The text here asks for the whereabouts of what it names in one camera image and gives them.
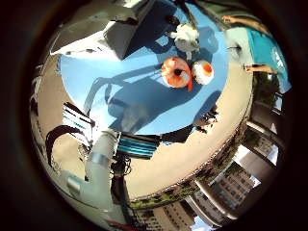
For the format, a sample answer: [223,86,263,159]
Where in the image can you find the white grey container box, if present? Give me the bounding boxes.
[50,0,157,62]

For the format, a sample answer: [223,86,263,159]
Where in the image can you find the black clamp at table edge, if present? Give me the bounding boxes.
[192,108,219,135]

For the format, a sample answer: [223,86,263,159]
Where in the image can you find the white orange round plush toy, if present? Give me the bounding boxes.
[191,59,216,87]

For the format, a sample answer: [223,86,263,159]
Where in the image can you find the small black toy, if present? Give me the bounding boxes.
[165,14,181,27]

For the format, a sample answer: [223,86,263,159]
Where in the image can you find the person in teal shirt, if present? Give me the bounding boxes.
[220,13,294,94]

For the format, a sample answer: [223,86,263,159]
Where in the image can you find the black cable bundle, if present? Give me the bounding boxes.
[110,156,133,225]

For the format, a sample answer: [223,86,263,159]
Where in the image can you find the black curved cable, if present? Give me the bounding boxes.
[45,124,85,168]

